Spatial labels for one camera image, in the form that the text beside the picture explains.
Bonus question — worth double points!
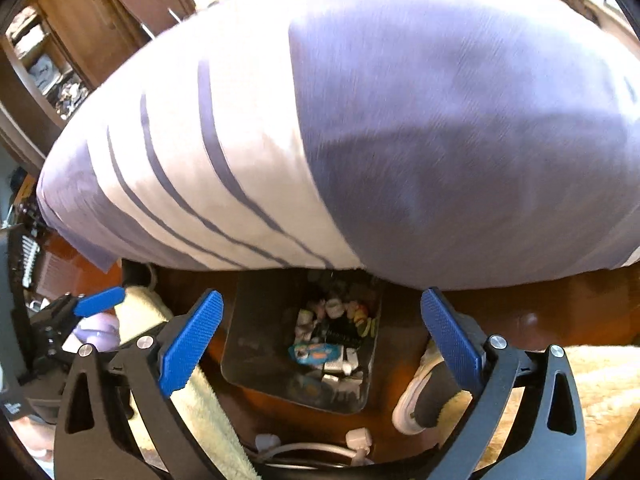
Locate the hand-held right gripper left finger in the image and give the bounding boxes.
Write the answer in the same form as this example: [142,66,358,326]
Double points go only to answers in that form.
[52,288,225,480]

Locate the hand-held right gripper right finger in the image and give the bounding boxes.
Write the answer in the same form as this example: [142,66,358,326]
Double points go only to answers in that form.
[420,287,588,480]

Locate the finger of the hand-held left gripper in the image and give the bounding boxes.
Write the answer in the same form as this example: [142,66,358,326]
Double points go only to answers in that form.
[30,286,127,358]

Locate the dark translucent bin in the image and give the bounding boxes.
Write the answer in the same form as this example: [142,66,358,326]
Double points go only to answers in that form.
[220,270,383,415]

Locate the green yellow hair ties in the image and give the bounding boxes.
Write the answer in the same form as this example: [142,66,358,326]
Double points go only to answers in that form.
[349,301,379,339]

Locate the black thread spool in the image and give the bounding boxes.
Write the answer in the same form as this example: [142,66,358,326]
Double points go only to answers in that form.
[322,322,362,347]

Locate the blue snack wrapper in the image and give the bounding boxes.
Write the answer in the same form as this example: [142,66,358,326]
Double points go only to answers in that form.
[287,342,343,367]

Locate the lavender plastic object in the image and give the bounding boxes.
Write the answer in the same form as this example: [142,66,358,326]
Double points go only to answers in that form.
[74,311,122,353]

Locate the pale yellow fluffy towel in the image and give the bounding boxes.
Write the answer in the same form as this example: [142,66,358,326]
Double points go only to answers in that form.
[119,285,262,480]

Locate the cream fluffy rug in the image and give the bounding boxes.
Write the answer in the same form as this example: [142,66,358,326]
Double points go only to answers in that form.
[470,344,640,480]

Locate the purple white striped blanket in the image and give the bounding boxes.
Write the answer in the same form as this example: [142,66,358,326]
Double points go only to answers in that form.
[36,0,640,292]

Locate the brown wooden wardrobe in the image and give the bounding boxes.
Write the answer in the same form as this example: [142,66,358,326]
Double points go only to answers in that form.
[0,0,197,178]

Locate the white charger cable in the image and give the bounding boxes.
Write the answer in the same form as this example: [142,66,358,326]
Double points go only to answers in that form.
[249,441,362,467]

